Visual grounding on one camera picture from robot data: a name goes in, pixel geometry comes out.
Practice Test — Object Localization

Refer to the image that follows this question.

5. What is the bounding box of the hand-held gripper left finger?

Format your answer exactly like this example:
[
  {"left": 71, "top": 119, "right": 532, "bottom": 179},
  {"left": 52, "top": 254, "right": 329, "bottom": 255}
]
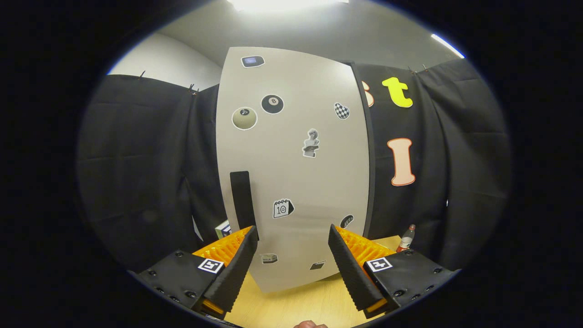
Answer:
[{"left": 136, "top": 225, "right": 259, "bottom": 319}]

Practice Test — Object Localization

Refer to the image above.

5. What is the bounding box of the black door handle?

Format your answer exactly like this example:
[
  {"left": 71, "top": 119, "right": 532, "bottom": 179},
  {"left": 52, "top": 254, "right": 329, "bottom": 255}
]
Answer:
[{"left": 229, "top": 171, "right": 259, "bottom": 242}]

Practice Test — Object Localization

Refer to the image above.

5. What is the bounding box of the large ceiling light panel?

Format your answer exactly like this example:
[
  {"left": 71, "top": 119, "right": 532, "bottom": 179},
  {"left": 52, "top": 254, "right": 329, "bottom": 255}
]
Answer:
[{"left": 228, "top": 0, "right": 351, "bottom": 13}]

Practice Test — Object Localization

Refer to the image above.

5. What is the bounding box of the small red capped bottle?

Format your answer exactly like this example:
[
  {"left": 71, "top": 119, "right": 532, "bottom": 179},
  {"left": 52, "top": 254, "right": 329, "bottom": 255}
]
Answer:
[{"left": 395, "top": 224, "right": 416, "bottom": 252}]

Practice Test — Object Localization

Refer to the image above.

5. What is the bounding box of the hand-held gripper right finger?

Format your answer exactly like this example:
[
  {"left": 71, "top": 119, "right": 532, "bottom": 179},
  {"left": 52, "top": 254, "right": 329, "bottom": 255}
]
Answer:
[{"left": 328, "top": 224, "right": 458, "bottom": 319}]

